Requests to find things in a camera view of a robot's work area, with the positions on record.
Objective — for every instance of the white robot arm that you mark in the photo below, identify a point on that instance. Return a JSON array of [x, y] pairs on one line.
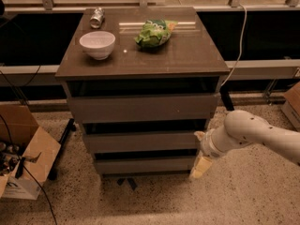
[[241, 129]]

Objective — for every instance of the white ceramic bowl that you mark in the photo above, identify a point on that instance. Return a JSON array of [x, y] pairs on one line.
[[99, 45]]

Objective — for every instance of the open cardboard box left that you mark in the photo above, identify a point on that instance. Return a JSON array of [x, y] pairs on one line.
[[22, 128]]

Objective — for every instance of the metal clutter in box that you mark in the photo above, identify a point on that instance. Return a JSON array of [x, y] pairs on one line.
[[10, 159]]

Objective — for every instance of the cardboard box right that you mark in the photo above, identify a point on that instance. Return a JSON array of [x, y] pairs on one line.
[[291, 107]]

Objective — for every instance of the grey middle drawer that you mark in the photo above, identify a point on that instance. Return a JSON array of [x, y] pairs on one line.
[[140, 142]]

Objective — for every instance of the grey top drawer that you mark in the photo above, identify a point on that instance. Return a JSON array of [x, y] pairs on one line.
[[134, 109]]

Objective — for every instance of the silver soda can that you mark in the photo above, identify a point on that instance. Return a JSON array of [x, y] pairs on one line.
[[97, 18]]

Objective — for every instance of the green chip bag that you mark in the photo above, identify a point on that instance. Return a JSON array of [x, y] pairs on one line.
[[155, 33]]

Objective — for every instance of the grey bottom drawer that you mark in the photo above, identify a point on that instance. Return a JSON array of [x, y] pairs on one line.
[[156, 165]]

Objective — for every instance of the grey drawer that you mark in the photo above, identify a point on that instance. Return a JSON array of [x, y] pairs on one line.
[[140, 142], [134, 109], [156, 165]]

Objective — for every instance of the black metal leg left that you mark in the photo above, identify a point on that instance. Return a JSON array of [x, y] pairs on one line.
[[69, 127]]

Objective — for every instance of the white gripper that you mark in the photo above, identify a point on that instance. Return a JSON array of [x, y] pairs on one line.
[[207, 145]]

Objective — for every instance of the grey drawer cabinet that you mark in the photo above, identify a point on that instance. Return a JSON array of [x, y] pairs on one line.
[[189, 63]]

